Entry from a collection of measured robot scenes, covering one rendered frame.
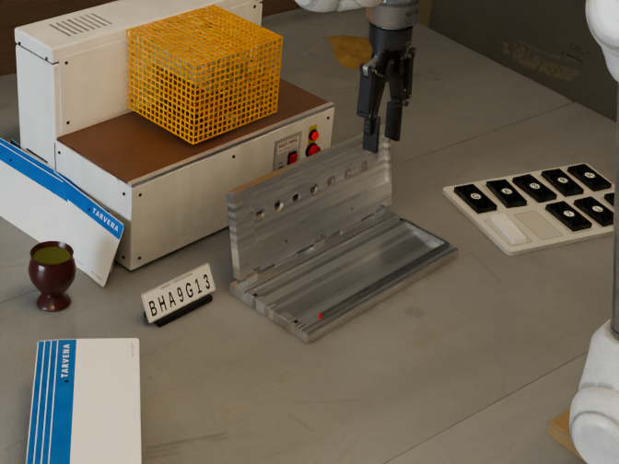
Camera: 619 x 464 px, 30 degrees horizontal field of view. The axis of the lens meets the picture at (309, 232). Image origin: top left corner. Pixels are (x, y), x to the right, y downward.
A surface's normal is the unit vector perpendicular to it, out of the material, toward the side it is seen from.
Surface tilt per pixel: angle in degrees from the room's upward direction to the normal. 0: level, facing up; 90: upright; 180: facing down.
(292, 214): 79
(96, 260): 69
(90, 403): 0
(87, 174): 90
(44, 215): 63
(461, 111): 0
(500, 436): 0
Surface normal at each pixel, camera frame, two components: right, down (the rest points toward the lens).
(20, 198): -0.55, -0.07
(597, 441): -0.66, 0.45
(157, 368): 0.09, -0.84
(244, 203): 0.73, 0.25
